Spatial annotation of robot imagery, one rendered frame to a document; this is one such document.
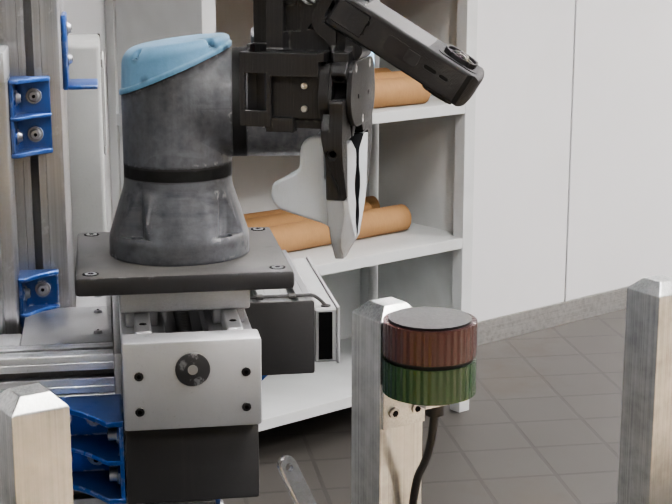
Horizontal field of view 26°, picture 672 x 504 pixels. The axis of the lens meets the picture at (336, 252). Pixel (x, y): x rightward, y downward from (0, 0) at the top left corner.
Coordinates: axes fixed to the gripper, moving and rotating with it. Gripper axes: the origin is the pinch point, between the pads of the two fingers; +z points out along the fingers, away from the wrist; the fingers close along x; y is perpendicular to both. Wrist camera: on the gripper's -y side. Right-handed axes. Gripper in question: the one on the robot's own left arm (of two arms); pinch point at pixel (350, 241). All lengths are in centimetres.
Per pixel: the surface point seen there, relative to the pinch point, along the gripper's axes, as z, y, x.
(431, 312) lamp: 1.9, -8.1, 11.0
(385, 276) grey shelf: 83, 69, -318
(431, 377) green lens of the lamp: 4.9, -9.0, 15.1
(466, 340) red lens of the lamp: 2.8, -10.9, 13.6
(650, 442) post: 15.9, -21.7, -7.1
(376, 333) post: 3.5, -4.5, 11.1
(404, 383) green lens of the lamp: 5.5, -7.3, 15.0
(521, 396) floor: 116, 26, -313
